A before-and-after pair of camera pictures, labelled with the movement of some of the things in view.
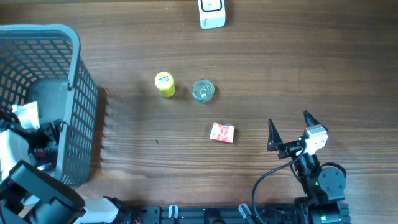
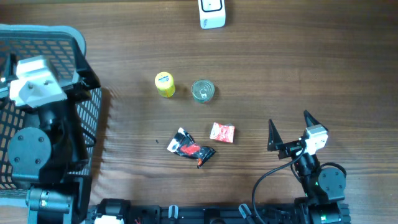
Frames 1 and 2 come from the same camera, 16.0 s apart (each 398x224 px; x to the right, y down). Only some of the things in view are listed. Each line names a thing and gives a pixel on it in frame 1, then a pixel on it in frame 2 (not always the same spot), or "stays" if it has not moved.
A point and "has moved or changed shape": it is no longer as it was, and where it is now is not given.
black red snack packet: x=46 y=158 has moved or changed shape
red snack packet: x=224 y=132 stays
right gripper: x=275 y=139 stays
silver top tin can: x=203 y=91 stays
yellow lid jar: x=165 y=83 stays
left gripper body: x=43 y=137 to x=79 y=91
